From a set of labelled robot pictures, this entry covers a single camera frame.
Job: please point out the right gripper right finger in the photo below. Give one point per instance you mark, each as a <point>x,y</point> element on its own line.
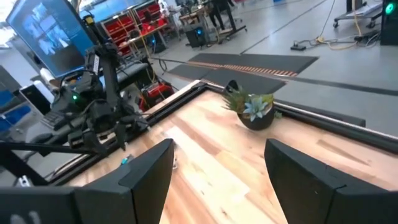
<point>311,193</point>

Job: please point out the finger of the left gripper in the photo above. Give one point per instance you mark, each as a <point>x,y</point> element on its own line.
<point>122,133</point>
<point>92,141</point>

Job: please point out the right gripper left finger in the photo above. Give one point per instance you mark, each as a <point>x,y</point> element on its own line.
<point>140,193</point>

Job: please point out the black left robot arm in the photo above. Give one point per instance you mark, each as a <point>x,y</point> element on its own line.
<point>109,71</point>

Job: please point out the black keyboard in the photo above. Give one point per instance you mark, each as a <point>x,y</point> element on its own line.
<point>53,119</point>

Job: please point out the red toolbox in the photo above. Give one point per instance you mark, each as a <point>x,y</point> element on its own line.
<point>155,93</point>

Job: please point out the blue chair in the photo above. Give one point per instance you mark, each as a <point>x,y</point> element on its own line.
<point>14,115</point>

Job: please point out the red bin shelf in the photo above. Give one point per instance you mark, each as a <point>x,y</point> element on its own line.
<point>124,28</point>

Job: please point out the potted succulent plant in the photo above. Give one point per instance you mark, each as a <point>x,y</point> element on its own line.
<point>256,119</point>

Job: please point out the black hazard-striped floor mat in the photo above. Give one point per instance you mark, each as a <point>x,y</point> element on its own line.
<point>264,60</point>
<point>189,71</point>

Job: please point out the blue-screen monitor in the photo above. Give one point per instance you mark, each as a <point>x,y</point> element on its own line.
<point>49,34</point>

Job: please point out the black computer tower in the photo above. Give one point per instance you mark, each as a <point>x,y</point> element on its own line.
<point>195,35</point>

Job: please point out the black perforated floor mat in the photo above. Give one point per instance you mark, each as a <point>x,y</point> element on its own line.
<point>248,82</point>

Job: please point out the black power strip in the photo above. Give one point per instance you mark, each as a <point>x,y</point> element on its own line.
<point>298,47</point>

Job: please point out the grey wheeled cart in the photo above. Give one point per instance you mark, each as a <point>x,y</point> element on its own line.
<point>357,14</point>

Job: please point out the black tower with green light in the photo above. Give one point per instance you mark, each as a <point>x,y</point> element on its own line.
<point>390,25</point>

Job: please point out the black aluminium table frame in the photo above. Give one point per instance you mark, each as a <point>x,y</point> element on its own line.
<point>326,124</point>

